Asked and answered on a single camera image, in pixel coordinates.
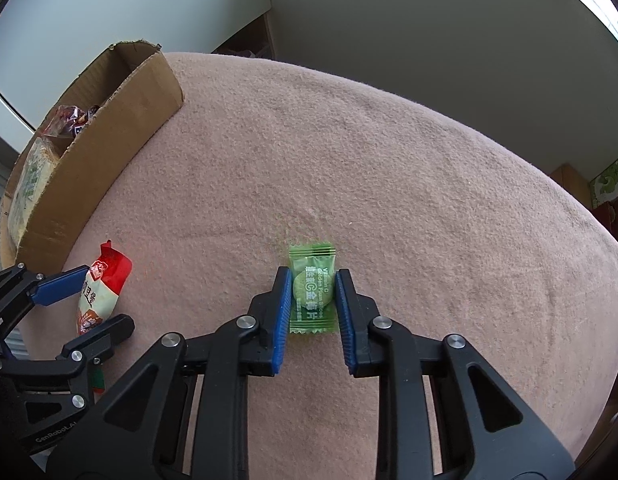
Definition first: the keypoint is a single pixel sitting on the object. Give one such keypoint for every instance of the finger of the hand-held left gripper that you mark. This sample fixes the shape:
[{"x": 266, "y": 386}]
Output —
[
  {"x": 109, "y": 332},
  {"x": 59, "y": 287}
]

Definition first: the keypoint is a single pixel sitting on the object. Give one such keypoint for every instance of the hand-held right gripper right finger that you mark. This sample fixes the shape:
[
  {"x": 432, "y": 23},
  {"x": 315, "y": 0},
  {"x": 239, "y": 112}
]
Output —
[{"x": 346, "y": 320}]

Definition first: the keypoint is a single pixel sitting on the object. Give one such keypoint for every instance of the cardboard box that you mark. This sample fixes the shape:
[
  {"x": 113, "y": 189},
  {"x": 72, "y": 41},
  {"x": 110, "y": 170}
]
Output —
[{"x": 114, "y": 125}]

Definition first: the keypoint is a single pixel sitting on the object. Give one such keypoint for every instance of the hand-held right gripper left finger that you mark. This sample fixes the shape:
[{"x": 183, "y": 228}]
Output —
[{"x": 281, "y": 320}]

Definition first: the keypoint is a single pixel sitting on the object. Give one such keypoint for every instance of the green printed carton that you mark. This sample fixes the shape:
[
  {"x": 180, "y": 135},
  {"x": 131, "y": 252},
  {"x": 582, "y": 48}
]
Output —
[{"x": 611, "y": 177}]

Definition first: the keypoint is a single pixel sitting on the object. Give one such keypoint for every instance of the dark red cabinet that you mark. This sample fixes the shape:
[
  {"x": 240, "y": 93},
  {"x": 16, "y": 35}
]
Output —
[{"x": 611, "y": 225}]

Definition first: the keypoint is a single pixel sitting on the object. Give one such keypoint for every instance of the bread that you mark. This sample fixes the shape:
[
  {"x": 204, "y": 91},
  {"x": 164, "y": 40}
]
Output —
[{"x": 31, "y": 180}]

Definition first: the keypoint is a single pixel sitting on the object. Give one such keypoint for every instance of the dark cake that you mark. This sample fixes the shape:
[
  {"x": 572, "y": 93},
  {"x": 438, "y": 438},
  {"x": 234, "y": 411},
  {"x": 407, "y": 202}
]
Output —
[{"x": 64, "y": 120}]

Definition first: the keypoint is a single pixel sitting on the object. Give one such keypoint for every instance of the red white snack packet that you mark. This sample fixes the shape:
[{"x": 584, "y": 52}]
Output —
[{"x": 101, "y": 285}]

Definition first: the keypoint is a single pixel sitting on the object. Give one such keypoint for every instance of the small green candy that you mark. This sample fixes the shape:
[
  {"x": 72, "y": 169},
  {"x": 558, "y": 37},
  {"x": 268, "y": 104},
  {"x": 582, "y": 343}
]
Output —
[{"x": 311, "y": 290}]

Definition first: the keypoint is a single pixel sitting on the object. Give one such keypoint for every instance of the light wooden box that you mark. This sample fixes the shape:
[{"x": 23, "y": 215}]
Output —
[{"x": 571, "y": 185}]

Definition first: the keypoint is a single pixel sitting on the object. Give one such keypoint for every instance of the pink tablecloth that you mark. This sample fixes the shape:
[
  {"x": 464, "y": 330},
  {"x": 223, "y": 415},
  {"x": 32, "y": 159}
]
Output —
[{"x": 389, "y": 185}]

